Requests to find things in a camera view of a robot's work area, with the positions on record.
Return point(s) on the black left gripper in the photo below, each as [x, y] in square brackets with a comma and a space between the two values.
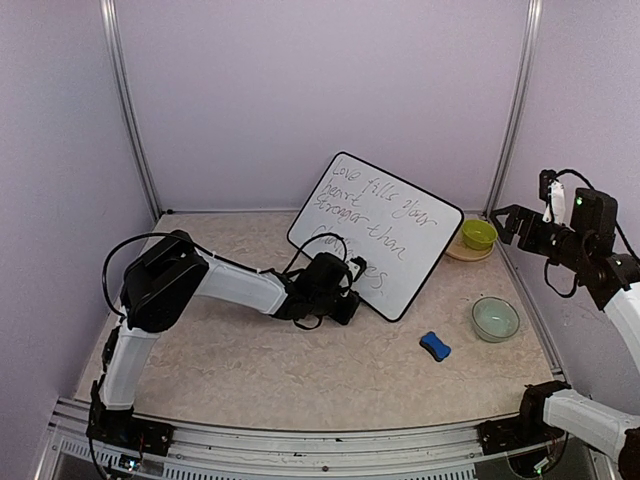
[344, 316]

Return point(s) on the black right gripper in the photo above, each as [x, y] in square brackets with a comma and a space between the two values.
[531, 222]

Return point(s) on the white whiteboard with black frame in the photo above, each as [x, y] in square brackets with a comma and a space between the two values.
[401, 230]

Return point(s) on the blue whiteboard eraser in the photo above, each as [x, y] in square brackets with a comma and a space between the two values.
[438, 350]

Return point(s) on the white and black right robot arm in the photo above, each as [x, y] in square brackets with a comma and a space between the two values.
[585, 247]

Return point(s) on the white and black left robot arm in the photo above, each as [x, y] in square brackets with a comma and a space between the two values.
[158, 286]

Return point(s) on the yellow-green plastic bowl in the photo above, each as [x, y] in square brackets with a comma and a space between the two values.
[478, 234]

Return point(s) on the beige wooden plate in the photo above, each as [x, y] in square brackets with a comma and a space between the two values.
[458, 250]

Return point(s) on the clear glass bowl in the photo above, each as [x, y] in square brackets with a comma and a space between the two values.
[494, 320]

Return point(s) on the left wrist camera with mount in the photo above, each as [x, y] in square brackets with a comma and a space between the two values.
[357, 265]

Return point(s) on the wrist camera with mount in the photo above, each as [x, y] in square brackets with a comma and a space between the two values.
[552, 192]
[357, 265]

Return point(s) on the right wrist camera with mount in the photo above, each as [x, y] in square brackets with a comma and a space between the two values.
[552, 192]

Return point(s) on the front aluminium rail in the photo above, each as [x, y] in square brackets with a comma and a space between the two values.
[199, 451]

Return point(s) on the right aluminium frame post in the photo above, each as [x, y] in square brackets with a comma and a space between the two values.
[517, 106]

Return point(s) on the aluminium frame post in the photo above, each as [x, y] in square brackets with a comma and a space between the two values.
[517, 106]
[108, 10]

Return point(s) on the left aluminium frame post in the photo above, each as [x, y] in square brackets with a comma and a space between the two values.
[108, 10]

